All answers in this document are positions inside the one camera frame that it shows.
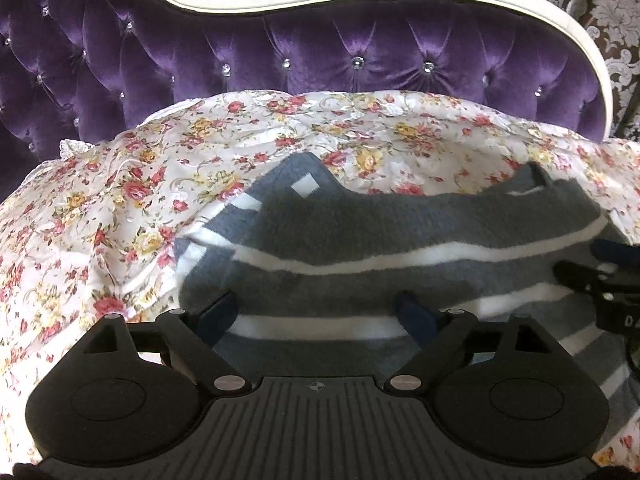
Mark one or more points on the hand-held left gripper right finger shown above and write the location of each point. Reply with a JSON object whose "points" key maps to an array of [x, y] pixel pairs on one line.
{"points": [[415, 312]]}

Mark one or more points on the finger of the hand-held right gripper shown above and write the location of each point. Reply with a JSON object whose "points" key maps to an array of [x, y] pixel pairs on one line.
{"points": [[617, 254], [580, 277]]}

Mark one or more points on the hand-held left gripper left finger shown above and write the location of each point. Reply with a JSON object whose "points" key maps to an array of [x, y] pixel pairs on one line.
{"points": [[217, 312]]}

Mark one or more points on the grey white striped sweater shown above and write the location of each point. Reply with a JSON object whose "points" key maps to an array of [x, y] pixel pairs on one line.
{"points": [[350, 220]]}

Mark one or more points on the floral blanket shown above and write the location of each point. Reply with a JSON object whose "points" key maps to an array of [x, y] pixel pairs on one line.
{"points": [[100, 210]]}

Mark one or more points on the purple tufted velvet headboard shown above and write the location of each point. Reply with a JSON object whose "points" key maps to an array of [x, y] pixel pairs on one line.
{"points": [[350, 50]]}

